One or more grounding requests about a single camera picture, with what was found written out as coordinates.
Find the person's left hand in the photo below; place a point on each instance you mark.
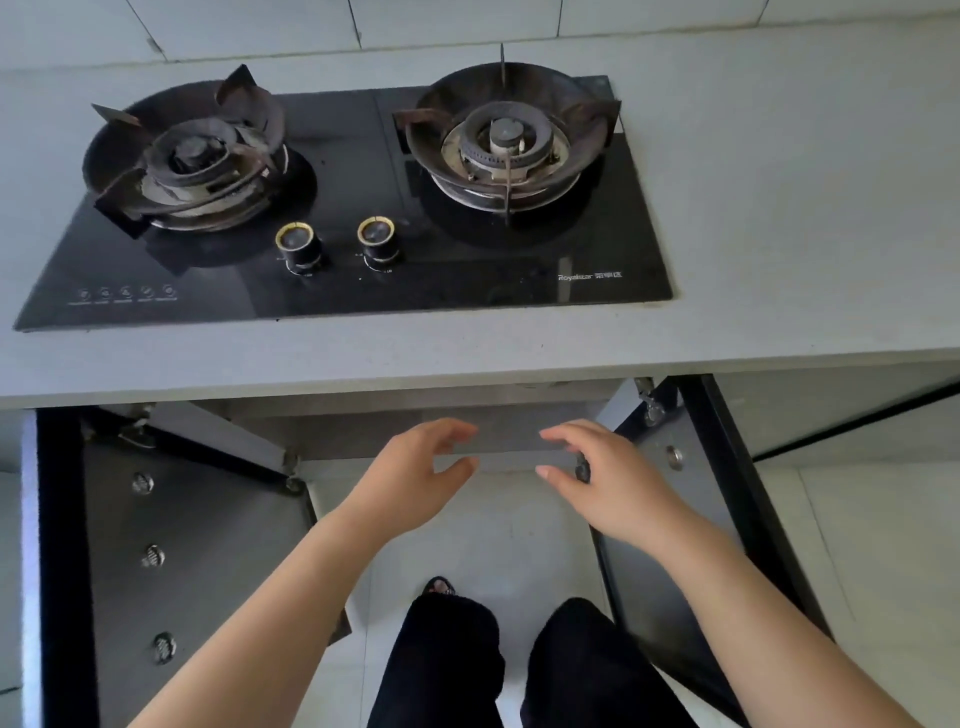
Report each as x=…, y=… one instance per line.
x=397, y=480

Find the person's right hand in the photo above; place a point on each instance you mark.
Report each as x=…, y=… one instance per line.
x=622, y=495

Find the person's left thumb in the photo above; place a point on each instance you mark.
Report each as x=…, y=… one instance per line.
x=454, y=474

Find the person's right thumb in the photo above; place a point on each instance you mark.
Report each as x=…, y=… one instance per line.
x=562, y=482

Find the person's left forearm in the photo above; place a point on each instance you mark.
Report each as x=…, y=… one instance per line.
x=285, y=622

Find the person's right forearm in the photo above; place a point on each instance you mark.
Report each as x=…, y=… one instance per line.
x=765, y=637

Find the person's black shoe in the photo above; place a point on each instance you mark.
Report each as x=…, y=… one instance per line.
x=439, y=586

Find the silver round door fitting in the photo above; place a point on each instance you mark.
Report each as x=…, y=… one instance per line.
x=152, y=556
x=675, y=455
x=142, y=484
x=163, y=648

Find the silver door hinge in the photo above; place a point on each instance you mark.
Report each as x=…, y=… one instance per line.
x=292, y=480
x=136, y=433
x=649, y=405

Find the dark grey cabinet door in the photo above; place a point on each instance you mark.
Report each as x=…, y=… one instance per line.
x=660, y=592

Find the person's right black trouser leg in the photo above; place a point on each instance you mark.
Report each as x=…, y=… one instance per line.
x=592, y=667

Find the person's black trouser leg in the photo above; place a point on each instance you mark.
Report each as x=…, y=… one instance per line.
x=439, y=667
x=592, y=667

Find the person's left black trouser leg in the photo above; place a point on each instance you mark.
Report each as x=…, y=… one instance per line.
x=439, y=667

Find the grey cabinet door black edge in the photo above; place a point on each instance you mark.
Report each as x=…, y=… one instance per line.
x=210, y=570

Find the grey closed cabinet door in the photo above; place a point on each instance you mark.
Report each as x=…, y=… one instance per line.
x=840, y=405

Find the black glass gas stove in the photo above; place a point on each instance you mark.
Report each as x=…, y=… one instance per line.
x=360, y=165

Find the rusty black pan support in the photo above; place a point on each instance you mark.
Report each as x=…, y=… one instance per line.
x=187, y=161

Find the grey cabinet front rail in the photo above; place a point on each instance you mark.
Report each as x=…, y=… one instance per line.
x=352, y=427

